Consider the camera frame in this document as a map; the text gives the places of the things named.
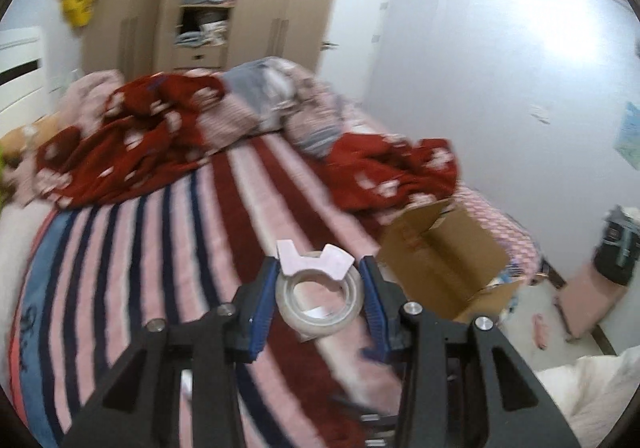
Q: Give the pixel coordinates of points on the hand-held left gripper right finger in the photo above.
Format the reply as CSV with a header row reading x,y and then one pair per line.
x,y
374,304

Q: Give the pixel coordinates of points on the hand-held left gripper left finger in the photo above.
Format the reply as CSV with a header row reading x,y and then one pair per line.
x,y
263,299

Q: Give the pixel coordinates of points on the clear tape roll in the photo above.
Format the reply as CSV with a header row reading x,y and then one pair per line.
x,y
320,300

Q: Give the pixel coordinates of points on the pink plastic tape dispenser piece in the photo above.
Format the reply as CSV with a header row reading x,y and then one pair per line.
x,y
315,262

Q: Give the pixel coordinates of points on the brown cardboard box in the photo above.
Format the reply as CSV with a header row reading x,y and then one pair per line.
x,y
447,262

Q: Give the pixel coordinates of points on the striped pink blanket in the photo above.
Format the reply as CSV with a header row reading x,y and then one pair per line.
x,y
200,288

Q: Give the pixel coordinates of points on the red floral blanket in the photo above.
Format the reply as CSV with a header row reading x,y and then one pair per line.
x,y
240,143

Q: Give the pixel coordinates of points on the pink slipper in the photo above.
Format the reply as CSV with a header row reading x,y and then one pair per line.
x,y
540,330

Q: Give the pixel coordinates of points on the grey pink patterned quilt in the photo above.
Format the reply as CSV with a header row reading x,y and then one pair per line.
x,y
295,103

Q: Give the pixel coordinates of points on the pink stool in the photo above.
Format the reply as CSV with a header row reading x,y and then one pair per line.
x,y
590,300

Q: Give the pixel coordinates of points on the white cloth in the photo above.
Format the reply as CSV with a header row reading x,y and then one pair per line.
x,y
595,393

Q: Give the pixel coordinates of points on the dark container on stool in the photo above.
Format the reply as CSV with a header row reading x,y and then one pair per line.
x,y
619,244

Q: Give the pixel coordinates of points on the folded clothes in wardrobe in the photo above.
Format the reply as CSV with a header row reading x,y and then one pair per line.
x,y
202,30

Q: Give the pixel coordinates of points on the white door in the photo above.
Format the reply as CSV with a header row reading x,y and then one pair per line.
x,y
355,28

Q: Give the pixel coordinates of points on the brown plush toy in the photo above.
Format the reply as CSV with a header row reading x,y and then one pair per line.
x,y
31,135

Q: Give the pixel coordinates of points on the white bed headboard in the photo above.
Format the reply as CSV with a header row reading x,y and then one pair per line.
x,y
20,73

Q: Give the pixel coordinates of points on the light blue wall picture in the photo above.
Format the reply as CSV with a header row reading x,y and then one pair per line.
x,y
629,130

